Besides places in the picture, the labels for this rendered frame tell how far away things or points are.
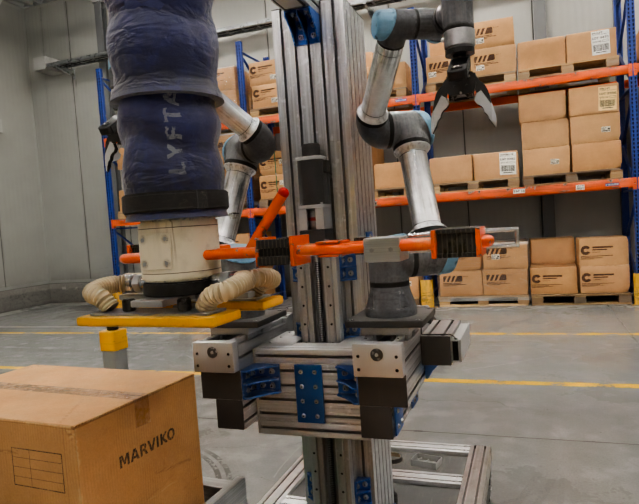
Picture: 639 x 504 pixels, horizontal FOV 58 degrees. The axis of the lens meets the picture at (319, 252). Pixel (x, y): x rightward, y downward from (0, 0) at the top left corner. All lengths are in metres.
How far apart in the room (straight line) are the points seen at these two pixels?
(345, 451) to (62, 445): 0.93
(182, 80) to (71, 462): 0.80
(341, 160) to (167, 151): 0.80
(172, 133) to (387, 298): 0.78
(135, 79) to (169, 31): 0.11
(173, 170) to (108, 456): 0.63
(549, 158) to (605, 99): 0.97
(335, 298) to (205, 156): 0.77
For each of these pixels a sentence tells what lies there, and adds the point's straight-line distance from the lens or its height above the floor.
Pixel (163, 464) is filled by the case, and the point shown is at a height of 0.76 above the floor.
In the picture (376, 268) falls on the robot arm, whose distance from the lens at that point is 1.65.
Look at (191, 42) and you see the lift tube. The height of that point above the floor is 1.70.
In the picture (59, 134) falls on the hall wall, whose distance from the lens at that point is 13.33.
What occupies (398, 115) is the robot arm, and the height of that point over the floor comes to 1.64.
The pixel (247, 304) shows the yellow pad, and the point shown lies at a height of 1.16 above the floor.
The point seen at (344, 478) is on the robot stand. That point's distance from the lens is 1.96.
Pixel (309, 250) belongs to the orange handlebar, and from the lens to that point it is 1.10.
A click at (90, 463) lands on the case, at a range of 1.35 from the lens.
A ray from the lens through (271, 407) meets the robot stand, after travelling 1.84.
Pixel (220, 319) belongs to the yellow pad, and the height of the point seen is 1.15.
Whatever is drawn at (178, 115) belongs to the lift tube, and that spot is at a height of 1.55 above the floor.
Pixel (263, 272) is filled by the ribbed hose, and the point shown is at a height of 1.23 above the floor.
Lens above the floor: 1.32
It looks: 3 degrees down
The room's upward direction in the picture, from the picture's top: 4 degrees counter-clockwise
